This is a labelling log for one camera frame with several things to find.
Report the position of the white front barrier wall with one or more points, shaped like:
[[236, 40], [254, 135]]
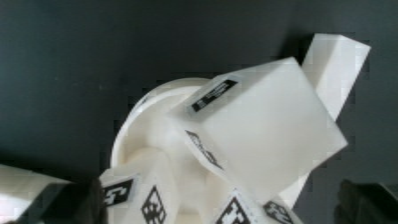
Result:
[[21, 185]]

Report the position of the white stool leg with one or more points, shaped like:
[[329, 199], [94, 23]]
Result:
[[140, 193], [258, 129], [231, 208]]

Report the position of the white round stool seat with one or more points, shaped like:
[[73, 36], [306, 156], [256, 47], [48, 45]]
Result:
[[149, 131]]

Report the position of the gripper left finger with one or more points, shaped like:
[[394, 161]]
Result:
[[76, 206]]

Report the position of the white barrier wall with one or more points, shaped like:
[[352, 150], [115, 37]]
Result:
[[334, 70], [21, 185]]

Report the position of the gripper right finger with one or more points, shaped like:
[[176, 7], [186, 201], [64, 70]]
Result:
[[366, 203]]

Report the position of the white right barrier wall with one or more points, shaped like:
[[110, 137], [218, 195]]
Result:
[[334, 70]]

